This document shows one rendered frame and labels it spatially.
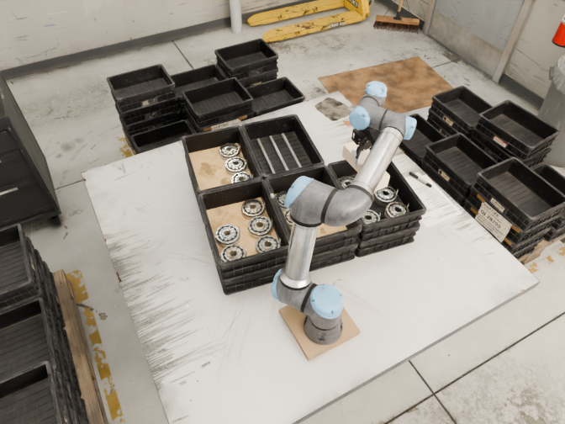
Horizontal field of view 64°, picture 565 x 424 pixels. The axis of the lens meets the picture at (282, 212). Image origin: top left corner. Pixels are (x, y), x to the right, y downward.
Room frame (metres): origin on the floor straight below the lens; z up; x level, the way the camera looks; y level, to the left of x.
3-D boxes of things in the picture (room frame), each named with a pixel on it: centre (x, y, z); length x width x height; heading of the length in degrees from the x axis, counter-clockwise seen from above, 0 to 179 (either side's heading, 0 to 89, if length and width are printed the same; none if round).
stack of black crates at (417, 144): (2.44, -0.93, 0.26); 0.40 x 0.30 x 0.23; 29
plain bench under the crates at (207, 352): (1.37, -0.03, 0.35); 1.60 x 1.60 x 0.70; 29
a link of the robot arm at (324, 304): (0.82, -0.16, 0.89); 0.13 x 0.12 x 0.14; 61
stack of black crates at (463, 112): (2.63, -1.27, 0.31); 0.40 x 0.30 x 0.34; 29
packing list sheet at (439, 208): (1.54, -0.71, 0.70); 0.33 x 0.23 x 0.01; 29
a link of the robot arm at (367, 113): (1.29, -0.29, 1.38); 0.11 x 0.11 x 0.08; 61
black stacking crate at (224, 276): (1.19, 0.16, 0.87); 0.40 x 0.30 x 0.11; 20
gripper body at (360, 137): (1.39, -0.32, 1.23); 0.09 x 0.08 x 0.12; 29
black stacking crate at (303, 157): (1.67, 0.01, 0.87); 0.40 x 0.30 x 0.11; 20
